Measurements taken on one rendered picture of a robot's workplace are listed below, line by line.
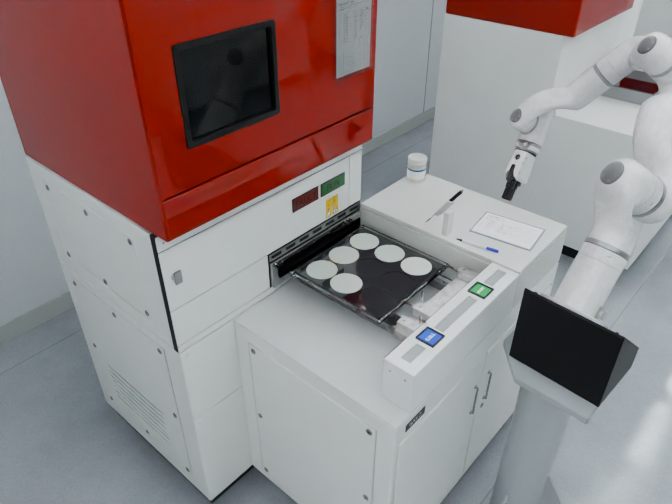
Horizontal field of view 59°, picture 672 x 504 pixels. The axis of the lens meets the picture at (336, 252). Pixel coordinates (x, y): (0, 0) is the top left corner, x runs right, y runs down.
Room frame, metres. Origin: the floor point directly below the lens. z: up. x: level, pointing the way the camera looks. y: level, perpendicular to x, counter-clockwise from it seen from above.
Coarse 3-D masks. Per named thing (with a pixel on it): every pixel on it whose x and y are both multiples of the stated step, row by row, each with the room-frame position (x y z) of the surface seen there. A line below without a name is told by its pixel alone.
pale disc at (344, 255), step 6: (342, 246) 1.66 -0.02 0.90; (330, 252) 1.62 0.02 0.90; (336, 252) 1.62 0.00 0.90; (342, 252) 1.62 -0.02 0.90; (348, 252) 1.62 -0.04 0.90; (354, 252) 1.62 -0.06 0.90; (330, 258) 1.59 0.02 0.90; (336, 258) 1.59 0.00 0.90; (342, 258) 1.59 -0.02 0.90; (348, 258) 1.59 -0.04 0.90; (354, 258) 1.59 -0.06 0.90
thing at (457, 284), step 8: (456, 280) 1.49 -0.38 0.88; (448, 288) 1.45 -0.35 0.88; (456, 288) 1.45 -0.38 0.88; (440, 296) 1.41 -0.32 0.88; (448, 296) 1.41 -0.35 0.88; (424, 304) 1.38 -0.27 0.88; (432, 304) 1.38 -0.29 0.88; (440, 304) 1.38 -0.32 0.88; (416, 320) 1.30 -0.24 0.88; (400, 336) 1.25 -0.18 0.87
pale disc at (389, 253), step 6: (384, 246) 1.66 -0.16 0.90; (390, 246) 1.66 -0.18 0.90; (396, 246) 1.66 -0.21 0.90; (378, 252) 1.62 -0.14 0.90; (384, 252) 1.62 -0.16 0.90; (390, 252) 1.62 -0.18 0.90; (396, 252) 1.62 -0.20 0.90; (402, 252) 1.62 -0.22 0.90; (378, 258) 1.59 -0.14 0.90; (384, 258) 1.59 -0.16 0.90; (390, 258) 1.59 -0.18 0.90; (396, 258) 1.59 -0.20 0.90; (402, 258) 1.59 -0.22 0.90
